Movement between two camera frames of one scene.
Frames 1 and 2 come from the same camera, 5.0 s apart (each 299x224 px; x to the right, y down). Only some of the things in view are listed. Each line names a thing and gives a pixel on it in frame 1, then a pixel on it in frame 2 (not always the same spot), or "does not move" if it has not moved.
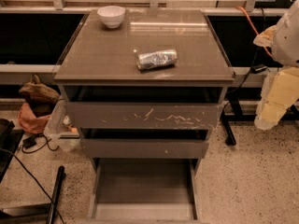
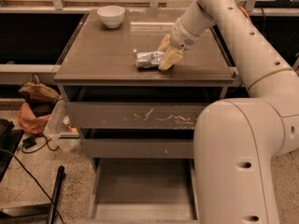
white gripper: [287, 42] -> [182, 37]
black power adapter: [29, 143] does not move
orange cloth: [30, 122] does not move
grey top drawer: [141, 116] does not move
